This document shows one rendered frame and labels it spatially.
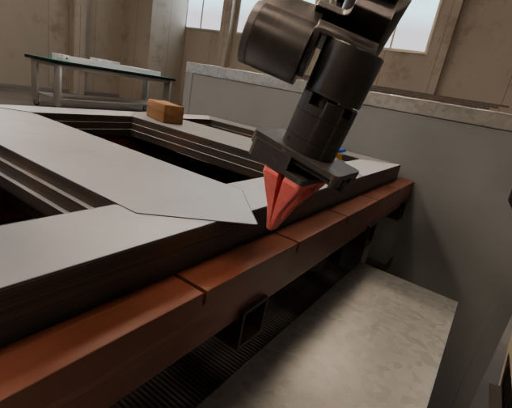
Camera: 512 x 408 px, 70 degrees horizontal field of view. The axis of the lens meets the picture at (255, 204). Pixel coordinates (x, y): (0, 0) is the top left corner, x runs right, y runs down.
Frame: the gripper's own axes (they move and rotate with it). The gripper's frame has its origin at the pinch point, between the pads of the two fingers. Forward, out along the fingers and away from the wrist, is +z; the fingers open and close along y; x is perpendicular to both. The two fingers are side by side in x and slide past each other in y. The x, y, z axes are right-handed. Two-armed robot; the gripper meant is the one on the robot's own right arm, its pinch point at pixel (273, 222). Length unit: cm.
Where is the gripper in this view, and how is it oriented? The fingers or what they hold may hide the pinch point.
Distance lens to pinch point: 41.3
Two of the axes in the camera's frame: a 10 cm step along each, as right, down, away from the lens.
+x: 5.6, -1.6, 8.2
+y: 7.5, 5.2, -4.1
